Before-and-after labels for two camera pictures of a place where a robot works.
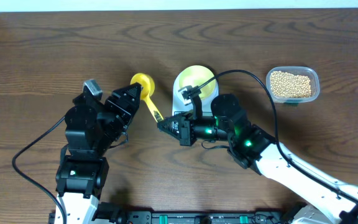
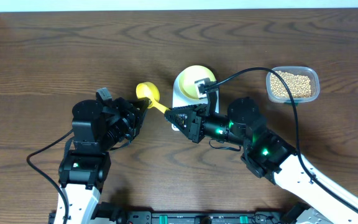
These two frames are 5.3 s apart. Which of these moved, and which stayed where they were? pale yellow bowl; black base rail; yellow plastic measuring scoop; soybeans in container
Moved: yellow plastic measuring scoop
Stayed: soybeans in container; black base rail; pale yellow bowl
